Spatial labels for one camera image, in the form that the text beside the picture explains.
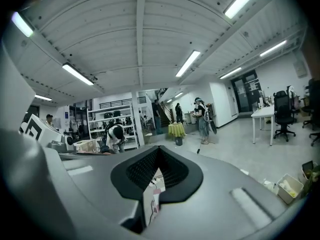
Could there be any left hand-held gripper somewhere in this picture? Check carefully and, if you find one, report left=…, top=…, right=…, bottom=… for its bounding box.
left=19, top=113, right=76, bottom=158

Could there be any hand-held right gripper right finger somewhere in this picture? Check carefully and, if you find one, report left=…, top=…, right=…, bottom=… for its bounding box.
left=143, top=145, right=288, bottom=240

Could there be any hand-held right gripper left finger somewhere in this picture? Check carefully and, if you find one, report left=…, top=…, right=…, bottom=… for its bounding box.
left=44, top=145, right=161, bottom=235

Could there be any white round-window appliance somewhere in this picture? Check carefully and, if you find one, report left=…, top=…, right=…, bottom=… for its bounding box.
left=61, top=133, right=76, bottom=152

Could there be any white shelf rack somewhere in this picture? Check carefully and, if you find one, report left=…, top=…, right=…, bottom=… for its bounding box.
left=86, top=103, right=146, bottom=150

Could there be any round table yellow cloth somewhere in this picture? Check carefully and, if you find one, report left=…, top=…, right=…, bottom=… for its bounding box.
left=167, top=122, right=187, bottom=139

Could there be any white storage bin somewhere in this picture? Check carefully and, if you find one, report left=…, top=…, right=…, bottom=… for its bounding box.
left=276, top=173, right=305, bottom=206

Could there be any dark staircase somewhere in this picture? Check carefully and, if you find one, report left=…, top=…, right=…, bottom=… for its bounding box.
left=159, top=101, right=176, bottom=132

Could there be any white desk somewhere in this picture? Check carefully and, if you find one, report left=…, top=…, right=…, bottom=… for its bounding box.
left=250, top=104, right=276, bottom=146

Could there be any black framed tablet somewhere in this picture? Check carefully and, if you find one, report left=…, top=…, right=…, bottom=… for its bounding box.
left=301, top=159, right=316, bottom=179

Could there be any dark woven basket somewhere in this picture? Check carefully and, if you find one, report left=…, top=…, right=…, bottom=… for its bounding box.
left=301, top=166, right=320, bottom=200

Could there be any black office chair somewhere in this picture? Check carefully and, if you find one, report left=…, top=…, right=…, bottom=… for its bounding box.
left=272, top=90, right=297, bottom=143
left=302, top=78, right=320, bottom=146

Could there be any black double door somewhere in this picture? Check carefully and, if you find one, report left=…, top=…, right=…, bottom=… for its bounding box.
left=230, top=69, right=264, bottom=114

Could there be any office chair with clothes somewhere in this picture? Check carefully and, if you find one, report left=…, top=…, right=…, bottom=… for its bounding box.
left=287, top=84, right=301, bottom=115

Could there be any white wall panel box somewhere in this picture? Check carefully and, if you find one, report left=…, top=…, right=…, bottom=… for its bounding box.
left=292, top=59, right=308, bottom=78

